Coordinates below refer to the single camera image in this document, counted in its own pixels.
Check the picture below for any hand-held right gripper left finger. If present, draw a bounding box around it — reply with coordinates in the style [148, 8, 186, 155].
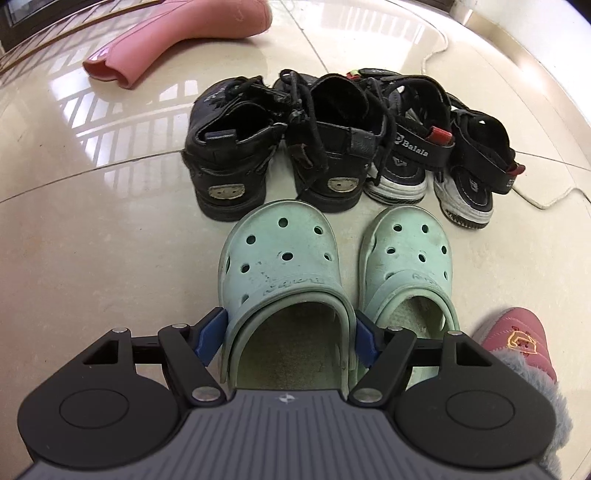
[82, 307, 228, 407]

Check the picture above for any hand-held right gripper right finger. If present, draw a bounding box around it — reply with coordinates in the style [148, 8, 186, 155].
[348, 310, 497, 409]

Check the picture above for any green clog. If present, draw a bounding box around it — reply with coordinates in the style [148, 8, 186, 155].
[358, 205, 461, 337]
[217, 199, 358, 398]

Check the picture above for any pink fur-lined boot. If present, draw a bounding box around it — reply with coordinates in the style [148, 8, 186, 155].
[471, 307, 573, 480]

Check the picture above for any black leather shoe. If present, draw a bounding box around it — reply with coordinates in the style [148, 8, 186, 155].
[272, 69, 389, 213]
[182, 76, 289, 222]

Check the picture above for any black sandal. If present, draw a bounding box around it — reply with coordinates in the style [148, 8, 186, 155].
[346, 68, 455, 205]
[433, 95, 527, 230]

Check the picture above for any pink rain boot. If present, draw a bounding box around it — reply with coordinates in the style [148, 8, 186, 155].
[82, 0, 273, 90]

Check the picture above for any glass door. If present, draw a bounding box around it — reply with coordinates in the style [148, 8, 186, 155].
[0, 0, 153, 47]

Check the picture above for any white cable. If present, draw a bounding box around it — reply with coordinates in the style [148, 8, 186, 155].
[418, 28, 591, 210]

